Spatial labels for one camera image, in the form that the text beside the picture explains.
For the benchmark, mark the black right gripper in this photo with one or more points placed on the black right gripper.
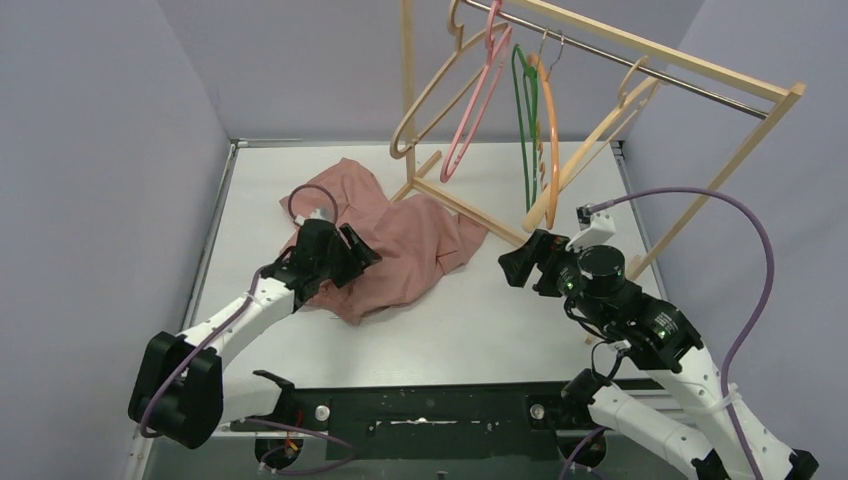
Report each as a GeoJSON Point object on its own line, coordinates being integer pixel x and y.
{"type": "Point", "coordinates": [542, 247]}

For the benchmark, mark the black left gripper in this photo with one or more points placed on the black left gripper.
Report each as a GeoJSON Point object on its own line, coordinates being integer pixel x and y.
{"type": "Point", "coordinates": [341, 249]}

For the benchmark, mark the pink shorts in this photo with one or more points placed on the pink shorts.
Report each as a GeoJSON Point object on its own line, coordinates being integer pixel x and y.
{"type": "Point", "coordinates": [419, 240]}

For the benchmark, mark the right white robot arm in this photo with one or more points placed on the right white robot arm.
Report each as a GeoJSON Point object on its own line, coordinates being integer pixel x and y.
{"type": "Point", "coordinates": [726, 441]}

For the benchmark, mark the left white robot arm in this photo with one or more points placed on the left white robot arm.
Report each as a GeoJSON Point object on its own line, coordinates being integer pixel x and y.
{"type": "Point", "coordinates": [181, 391]}

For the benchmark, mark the green plastic hanger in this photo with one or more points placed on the green plastic hanger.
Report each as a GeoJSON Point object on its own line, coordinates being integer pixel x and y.
{"type": "Point", "coordinates": [526, 95]}

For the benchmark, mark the beige wooden hanger right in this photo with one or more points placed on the beige wooden hanger right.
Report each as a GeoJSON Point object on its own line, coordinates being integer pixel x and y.
{"type": "Point", "coordinates": [590, 152]}

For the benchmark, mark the beige wooden hanger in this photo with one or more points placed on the beige wooden hanger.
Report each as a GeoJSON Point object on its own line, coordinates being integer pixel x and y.
{"type": "Point", "coordinates": [437, 86]}
{"type": "Point", "coordinates": [590, 152]}

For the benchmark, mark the orange plastic hanger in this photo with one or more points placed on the orange plastic hanger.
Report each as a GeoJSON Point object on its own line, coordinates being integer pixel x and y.
{"type": "Point", "coordinates": [543, 79]}

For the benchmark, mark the pink plastic hanger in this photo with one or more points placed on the pink plastic hanger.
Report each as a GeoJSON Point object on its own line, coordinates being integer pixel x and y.
{"type": "Point", "coordinates": [477, 99]}

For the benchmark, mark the beige wooden hanger left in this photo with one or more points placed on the beige wooden hanger left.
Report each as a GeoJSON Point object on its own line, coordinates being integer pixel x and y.
{"type": "Point", "coordinates": [437, 86]}

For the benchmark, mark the wooden clothes rack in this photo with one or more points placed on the wooden clothes rack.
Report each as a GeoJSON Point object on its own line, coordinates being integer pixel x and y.
{"type": "Point", "coordinates": [782, 99]}

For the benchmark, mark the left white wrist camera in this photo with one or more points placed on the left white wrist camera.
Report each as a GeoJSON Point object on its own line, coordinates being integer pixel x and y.
{"type": "Point", "coordinates": [320, 213]}

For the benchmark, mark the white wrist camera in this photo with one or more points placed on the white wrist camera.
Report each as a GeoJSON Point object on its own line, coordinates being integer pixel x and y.
{"type": "Point", "coordinates": [595, 228]}
{"type": "Point", "coordinates": [320, 213]}

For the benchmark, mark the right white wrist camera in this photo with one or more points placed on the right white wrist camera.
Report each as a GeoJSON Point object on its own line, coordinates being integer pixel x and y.
{"type": "Point", "coordinates": [595, 228]}

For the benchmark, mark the black metal base frame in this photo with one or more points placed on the black metal base frame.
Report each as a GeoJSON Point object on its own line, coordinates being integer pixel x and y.
{"type": "Point", "coordinates": [446, 422]}

